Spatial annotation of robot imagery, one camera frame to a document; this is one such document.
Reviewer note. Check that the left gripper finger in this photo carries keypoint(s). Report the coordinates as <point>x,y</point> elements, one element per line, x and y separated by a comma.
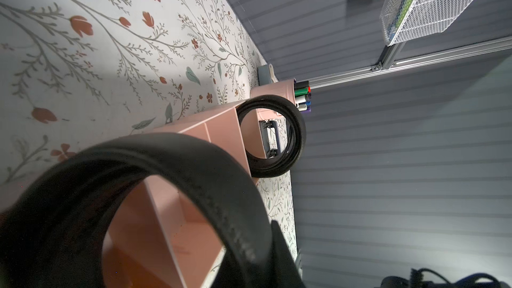
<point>284,271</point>

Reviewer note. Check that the pink compartment storage box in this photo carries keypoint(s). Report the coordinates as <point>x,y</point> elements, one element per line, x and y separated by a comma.
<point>158,238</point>

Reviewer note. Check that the black belt with end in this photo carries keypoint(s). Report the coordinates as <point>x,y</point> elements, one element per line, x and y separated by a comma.
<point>53,235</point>

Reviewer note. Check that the pink pen cup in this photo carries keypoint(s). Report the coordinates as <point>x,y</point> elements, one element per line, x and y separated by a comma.
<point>299,93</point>

